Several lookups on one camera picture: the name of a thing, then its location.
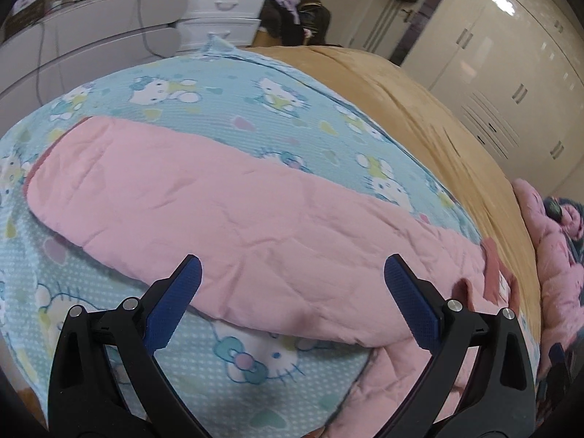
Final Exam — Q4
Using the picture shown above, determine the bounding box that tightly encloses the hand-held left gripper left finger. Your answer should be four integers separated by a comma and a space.
48, 254, 215, 438

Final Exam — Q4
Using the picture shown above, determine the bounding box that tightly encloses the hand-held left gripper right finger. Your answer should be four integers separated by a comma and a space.
384, 254, 539, 438

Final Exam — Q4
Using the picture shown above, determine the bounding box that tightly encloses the pink quilted jacket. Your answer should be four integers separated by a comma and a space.
25, 115, 525, 438

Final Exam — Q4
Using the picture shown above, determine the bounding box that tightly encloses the pink duvet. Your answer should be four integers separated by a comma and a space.
511, 178, 584, 395

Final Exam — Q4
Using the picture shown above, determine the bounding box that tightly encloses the bed with tan sheet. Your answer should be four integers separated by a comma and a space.
246, 46, 545, 377

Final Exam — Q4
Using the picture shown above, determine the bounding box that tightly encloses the blue cat-print blanket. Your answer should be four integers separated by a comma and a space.
0, 34, 484, 426

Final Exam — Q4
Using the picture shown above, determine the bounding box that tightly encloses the white wardrobe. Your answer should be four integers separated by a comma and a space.
401, 0, 584, 201

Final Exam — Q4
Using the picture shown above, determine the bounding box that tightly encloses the white chest of drawers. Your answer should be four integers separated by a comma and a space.
176, 0, 275, 49

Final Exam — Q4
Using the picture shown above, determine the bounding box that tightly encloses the black bag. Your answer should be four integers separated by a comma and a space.
292, 0, 332, 47

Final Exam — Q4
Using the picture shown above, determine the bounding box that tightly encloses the purple clothing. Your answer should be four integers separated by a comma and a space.
267, 0, 303, 24

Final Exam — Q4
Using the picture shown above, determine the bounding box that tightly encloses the brown sign board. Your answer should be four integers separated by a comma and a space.
4, 0, 51, 41

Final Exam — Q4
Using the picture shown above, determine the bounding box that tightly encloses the dark cable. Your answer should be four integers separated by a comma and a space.
35, 22, 61, 103

